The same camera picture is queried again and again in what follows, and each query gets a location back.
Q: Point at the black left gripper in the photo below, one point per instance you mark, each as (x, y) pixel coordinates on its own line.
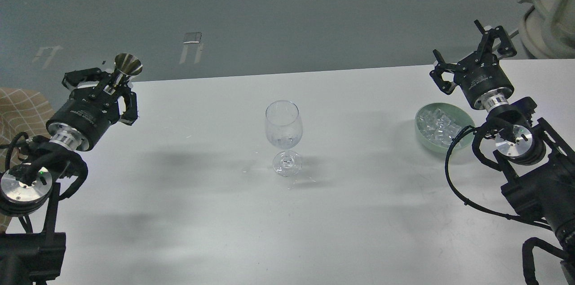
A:
(91, 111)

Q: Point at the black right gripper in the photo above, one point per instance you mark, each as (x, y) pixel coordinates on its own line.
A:
(485, 80)

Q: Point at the steel cocktail jigger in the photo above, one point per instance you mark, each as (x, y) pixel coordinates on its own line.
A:
(126, 67)

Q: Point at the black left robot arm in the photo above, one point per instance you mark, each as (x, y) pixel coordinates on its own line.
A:
(54, 171)

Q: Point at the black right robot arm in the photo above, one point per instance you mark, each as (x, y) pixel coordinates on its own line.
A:
(539, 166)

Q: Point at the clear ice cubes pile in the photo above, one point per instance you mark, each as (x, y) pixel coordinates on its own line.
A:
(437, 127)

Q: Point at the clear wine glass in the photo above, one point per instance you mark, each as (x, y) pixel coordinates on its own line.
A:
(284, 130)

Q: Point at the green bowl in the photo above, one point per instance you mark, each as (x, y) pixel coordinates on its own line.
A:
(460, 116)

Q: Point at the beige office chair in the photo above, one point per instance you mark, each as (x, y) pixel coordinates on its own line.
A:
(547, 29)

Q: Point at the metal floor plate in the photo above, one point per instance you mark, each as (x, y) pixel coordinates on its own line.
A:
(192, 37)

